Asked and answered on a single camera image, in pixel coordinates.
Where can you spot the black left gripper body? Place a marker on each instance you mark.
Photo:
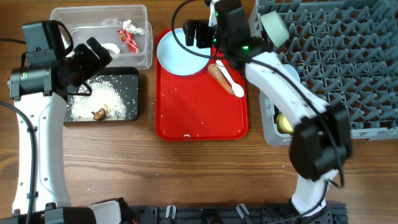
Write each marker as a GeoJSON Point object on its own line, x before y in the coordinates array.
{"type": "Point", "coordinates": [84, 65]}

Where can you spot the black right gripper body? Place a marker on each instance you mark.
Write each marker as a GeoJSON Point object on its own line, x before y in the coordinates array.
{"type": "Point", "coordinates": [205, 36]}

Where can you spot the orange carrot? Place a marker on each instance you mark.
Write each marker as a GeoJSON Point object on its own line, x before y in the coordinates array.
{"type": "Point", "coordinates": [216, 73]}

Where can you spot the light blue plate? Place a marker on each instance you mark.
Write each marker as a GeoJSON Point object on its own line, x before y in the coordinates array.
{"type": "Point", "coordinates": [175, 59]}

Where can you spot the white rice pile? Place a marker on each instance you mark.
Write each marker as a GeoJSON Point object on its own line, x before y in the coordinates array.
{"type": "Point", "coordinates": [99, 102]}

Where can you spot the brown food scrap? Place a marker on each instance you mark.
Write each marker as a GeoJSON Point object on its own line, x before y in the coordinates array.
{"type": "Point", "coordinates": [99, 115]}

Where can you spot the red snack wrapper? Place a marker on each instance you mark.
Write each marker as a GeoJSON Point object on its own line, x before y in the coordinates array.
{"type": "Point", "coordinates": [128, 41]}

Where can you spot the white plastic spoon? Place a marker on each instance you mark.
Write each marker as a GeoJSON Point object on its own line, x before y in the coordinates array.
{"type": "Point", "coordinates": [236, 88]}

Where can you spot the pale green bowl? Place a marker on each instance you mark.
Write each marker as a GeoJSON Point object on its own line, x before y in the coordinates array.
{"type": "Point", "coordinates": [275, 28]}

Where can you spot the white tissue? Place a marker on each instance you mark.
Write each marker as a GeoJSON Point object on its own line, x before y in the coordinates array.
{"type": "Point", "coordinates": [132, 29]}

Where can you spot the yellow cup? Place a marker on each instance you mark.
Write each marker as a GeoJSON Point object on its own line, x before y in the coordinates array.
{"type": "Point", "coordinates": [283, 125]}

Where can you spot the light blue bowl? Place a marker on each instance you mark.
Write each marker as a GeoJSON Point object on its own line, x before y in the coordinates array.
{"type": "Point", "coordinates": [292, 70]}

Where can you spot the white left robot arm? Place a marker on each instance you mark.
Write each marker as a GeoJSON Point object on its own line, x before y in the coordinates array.
{"type": "Point", "coordinates": [49, 73]}

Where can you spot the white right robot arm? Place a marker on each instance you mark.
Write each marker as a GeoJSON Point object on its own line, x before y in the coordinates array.
{"type": "Point", "coordinates": [322, 135]}

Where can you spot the grey-blue dishwasher rack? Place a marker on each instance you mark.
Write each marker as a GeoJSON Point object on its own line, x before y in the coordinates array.
{"type": "Point", "coordinates": [343, 51]}

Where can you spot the black tray bin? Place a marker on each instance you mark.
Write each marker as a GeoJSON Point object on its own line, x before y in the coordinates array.
{"type": "Point", "coordinates": [130, 90]}

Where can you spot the clear plastic bin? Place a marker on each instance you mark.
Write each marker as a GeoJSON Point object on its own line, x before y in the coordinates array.
{"type": "Point", "coordinates": [103, 22]}

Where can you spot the red plastic tray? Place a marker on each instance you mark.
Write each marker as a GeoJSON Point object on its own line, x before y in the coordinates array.
{"type": "Point", "coordinates": [197, 107]}

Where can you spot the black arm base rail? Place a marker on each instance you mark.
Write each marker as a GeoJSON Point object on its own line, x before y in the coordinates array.
{"type": "Point", "coordinates": [332, 213]}

